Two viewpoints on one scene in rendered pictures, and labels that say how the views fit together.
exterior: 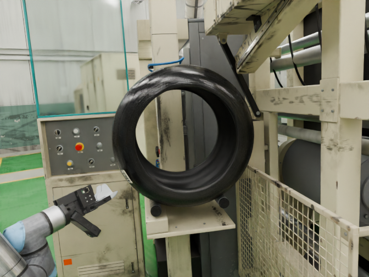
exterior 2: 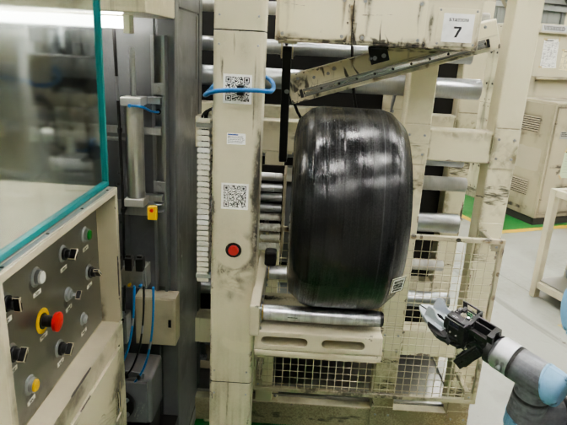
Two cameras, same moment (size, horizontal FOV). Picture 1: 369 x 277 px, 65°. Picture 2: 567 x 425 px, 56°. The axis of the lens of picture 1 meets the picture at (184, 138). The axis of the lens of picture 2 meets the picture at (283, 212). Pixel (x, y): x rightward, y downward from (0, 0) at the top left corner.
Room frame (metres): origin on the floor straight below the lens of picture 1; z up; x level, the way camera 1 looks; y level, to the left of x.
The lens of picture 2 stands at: (1.16, 1.50, 1.62)
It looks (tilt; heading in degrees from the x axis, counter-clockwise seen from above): 17 degrees down; 279
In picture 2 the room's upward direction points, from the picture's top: 3 degrees clockwise
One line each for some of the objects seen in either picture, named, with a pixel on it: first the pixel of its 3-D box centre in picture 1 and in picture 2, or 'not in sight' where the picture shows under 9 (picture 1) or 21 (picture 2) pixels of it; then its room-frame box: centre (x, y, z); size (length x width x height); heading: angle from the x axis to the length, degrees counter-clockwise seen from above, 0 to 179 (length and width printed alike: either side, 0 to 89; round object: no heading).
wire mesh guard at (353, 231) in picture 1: (274, 260); (370, 318); (1.11, -0.34, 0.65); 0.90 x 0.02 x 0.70; 8
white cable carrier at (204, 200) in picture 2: not in sight; (206, 201); (1.62, 0.12, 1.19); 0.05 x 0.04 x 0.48; 98
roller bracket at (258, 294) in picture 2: not in sight; (260, 289); (1.46, 0.04, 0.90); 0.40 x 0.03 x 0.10; 98
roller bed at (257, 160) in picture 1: (244, 147); (258, 207); (1.56, -0.33, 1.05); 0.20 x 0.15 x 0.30; 8
